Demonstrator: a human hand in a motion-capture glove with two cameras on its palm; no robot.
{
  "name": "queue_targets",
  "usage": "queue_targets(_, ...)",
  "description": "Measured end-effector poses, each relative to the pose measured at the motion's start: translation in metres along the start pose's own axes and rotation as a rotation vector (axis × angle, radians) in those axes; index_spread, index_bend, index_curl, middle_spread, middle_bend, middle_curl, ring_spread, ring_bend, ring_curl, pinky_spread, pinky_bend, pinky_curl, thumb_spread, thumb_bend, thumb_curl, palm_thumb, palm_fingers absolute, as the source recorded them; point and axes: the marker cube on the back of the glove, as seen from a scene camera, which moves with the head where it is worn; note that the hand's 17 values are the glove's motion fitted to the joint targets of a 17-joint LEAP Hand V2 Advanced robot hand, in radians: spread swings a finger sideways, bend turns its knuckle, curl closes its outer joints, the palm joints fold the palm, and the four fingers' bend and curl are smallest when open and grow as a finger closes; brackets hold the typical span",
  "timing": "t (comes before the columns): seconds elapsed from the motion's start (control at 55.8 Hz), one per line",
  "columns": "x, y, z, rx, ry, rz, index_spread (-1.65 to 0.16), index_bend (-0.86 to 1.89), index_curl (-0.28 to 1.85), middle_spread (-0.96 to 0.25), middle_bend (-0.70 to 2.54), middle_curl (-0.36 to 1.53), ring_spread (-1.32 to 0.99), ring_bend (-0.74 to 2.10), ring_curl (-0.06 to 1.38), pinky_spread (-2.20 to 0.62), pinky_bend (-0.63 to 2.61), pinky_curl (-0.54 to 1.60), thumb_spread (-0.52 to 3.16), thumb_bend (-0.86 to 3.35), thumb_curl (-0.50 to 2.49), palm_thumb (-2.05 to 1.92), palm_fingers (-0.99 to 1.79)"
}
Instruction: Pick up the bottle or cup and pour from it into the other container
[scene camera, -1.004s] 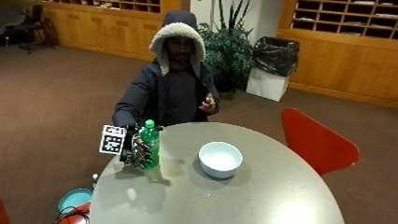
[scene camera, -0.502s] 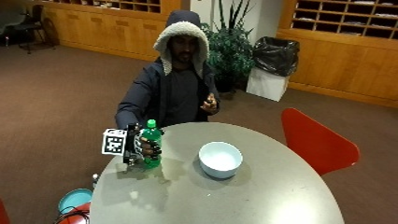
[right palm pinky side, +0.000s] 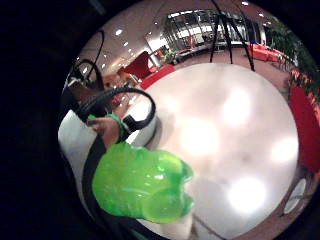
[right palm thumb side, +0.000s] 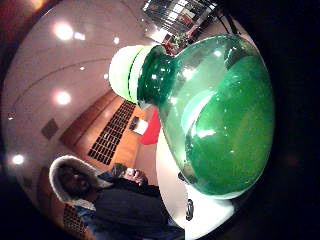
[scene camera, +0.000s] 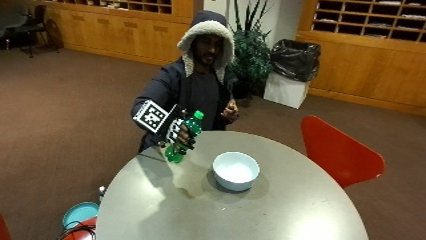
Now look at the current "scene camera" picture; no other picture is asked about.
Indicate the green plastic bottle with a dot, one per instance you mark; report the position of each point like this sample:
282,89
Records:
192,126

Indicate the white marker cube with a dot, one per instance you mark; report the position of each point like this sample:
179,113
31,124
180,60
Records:
152,116

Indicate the white bowl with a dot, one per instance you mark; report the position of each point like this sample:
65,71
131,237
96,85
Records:
236,171

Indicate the the person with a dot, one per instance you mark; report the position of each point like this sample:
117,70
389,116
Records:
200,71

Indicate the green potted plant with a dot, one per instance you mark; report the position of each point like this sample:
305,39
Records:
250,58

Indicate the white bin with black bag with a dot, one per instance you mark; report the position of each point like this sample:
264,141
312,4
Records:
292,71

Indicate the teal round plate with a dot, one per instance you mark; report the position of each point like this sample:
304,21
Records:
80,213

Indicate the long wooden cabinet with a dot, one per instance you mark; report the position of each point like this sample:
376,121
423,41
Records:
120,26

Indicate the black office chair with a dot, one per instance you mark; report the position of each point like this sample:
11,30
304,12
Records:
33,28

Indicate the wooden pigeonhole cabinet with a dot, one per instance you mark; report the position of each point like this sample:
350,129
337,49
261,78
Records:
368,50

